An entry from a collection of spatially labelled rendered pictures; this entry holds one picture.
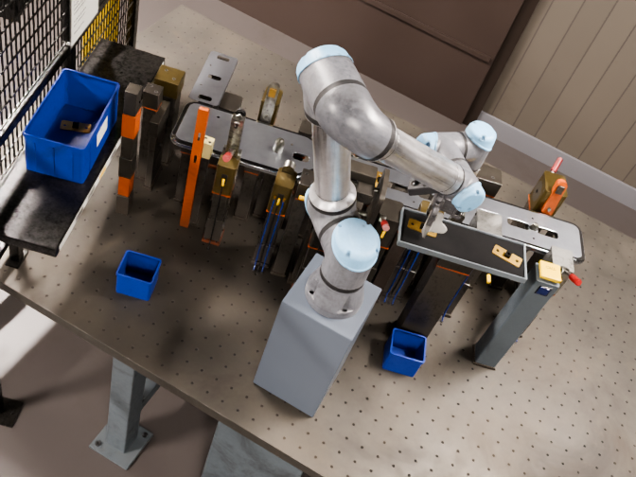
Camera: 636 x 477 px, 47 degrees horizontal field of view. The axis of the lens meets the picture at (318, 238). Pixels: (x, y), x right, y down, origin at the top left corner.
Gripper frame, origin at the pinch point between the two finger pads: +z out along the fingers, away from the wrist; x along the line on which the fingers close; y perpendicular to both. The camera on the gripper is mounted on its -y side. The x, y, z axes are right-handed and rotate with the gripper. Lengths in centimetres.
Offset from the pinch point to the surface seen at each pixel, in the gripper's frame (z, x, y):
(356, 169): -0.9, 9.8, -22.8
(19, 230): 15, -40, -97
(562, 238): 18, 37, 49
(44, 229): 15, -37, -92
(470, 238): 1.9, 2.9, 14.0
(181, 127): 18, 21, -78
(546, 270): 2.0, 2.1, 36.7
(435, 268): 10.7, -4.1, 8.0
